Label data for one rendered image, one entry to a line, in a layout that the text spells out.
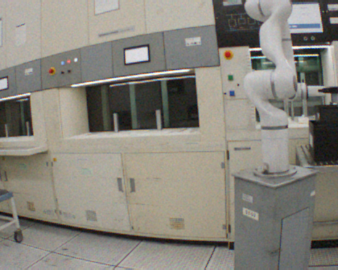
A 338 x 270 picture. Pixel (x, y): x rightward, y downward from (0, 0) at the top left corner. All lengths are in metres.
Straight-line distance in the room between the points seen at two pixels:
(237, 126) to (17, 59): 2.05
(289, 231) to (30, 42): 2.50
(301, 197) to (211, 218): 1.03
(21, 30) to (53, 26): 0.43
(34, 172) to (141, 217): 1.12
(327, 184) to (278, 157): 0.90
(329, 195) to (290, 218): 0.89
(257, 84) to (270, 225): 0.55
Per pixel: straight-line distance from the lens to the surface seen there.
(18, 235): 2.77
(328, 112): 1.49
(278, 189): 1.15
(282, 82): 1.20
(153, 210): 2.29
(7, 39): 3.13
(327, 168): 1.40
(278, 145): 1.23
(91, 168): 2.44
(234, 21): 2.03
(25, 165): 2.97
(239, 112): 1.99
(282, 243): 1.27
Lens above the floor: 1.09
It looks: 6 degrees down
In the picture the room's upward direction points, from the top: 5 degrees counter-clockwise
